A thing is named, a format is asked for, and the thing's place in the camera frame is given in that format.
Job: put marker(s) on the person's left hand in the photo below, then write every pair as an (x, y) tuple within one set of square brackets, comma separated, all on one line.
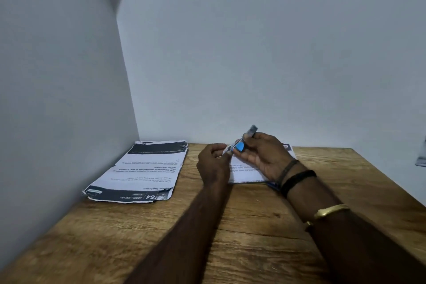
[(214, 165)]

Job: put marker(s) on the person's right hand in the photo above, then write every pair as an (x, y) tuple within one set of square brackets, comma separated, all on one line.
[(266, 157)]

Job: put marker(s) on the silver blue stapler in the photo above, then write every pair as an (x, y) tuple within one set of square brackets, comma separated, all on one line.
[(240, 145)]

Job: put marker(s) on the stapled paper set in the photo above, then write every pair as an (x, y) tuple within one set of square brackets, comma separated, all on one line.
[(243, 174)]

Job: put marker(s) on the blue white staples box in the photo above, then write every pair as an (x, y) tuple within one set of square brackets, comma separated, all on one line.
[(273, 186)]

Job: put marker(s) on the stack of printed papers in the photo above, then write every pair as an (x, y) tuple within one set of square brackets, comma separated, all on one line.
[(143, 170)]

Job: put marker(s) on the person's left forearm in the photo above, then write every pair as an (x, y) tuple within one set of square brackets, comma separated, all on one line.
[(186, 240)]

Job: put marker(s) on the person's right forearm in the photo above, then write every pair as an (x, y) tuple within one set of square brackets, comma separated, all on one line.
[(356, 254)]

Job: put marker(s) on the wooden table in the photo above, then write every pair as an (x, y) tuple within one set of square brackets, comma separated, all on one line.
[(266, 227)]

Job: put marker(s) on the gold bangle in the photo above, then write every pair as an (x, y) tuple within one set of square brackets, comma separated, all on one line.
[(329, 210)]

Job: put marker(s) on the papers on window sill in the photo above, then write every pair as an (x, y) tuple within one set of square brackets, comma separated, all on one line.
[(422, 157)]

